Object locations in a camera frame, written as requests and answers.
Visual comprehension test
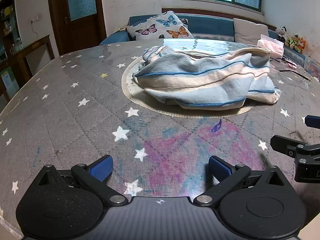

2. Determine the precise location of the butterfly print pillow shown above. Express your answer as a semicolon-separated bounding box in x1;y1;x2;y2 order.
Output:
126;11;195;41

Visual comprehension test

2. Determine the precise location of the blue white striped sweater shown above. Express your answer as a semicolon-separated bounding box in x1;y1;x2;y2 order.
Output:
132;45;282;110

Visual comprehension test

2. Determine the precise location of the pink plastic bag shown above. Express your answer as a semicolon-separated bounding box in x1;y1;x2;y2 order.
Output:
257;34;285;58

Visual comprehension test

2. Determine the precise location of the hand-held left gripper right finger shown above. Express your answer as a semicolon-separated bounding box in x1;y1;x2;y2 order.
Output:
194;155;290;208

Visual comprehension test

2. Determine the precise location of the blue sofa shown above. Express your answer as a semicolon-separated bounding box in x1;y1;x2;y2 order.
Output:
99;7;307;68

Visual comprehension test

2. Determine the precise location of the green paper sheet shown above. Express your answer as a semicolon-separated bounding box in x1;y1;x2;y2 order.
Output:
0;67;16;94

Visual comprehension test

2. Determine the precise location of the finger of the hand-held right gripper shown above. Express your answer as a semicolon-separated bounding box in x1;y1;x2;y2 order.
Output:
305;115;320;128
270;134;320;183

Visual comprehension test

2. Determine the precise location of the orange plush toy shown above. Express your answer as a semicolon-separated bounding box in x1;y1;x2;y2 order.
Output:
296;37;308;53

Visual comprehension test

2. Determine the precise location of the yellow green plush toy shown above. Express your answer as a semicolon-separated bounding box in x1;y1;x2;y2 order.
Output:
287;34;299;49

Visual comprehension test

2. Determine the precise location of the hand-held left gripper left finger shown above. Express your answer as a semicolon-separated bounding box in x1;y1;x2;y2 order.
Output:
31;155;128;207

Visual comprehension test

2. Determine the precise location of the brown wooden door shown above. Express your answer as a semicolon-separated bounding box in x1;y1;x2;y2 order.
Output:
47;0;107;55

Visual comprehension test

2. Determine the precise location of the thin black cable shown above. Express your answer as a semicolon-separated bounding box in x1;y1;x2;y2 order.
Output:
270;57;298;67
279;69;312;82

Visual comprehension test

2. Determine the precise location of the clear plastic storage box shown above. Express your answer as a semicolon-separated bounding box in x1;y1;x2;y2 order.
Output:
304;55;320;83

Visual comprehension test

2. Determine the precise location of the brown wooden cabinet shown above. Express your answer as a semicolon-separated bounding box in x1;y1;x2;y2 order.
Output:
0;0;55;103

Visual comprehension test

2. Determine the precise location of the panda plush toy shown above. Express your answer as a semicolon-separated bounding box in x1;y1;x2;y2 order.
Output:
276;25;288;43

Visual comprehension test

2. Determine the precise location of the beige pillow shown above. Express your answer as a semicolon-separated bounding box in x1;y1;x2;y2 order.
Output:
233;18;269;46

